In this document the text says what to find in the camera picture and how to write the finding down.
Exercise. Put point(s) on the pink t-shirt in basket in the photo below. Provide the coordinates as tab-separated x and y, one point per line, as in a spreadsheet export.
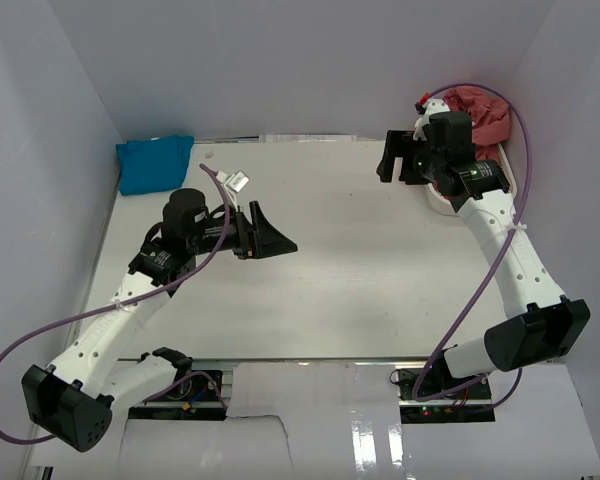
490	115

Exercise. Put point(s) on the white plastic laundry basket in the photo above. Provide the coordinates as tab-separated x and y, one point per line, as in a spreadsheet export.
469	180

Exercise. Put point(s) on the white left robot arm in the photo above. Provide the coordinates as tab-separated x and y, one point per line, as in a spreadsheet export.
75	397

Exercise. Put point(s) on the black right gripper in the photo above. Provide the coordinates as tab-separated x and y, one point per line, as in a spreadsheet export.
401	144

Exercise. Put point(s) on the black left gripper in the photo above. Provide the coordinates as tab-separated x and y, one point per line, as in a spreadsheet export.
269	241

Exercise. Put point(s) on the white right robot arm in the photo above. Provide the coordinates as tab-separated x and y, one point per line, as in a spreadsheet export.
541	323

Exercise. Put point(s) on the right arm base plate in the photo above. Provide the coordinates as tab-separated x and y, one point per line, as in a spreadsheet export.
471	405

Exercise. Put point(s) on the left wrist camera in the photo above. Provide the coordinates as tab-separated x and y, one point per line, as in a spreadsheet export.
234	182

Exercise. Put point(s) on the folded blue t-shirt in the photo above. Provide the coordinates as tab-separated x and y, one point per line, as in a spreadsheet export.
153	166

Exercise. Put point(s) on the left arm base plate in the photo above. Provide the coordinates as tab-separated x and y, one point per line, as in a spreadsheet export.
194	400

